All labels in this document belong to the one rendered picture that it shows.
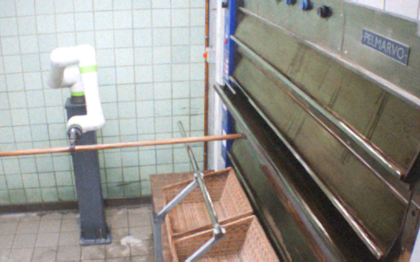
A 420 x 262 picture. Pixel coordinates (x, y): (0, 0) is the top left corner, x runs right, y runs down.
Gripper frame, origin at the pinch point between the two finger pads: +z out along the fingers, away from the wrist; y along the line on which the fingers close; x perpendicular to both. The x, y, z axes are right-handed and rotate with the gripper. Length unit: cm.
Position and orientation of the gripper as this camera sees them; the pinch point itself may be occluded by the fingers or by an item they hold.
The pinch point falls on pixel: (72, 148)
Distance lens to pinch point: 250.3
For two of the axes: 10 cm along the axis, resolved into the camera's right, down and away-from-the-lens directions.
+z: 2.1, 3.9, -9.0
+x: -9.8, 0.7, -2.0
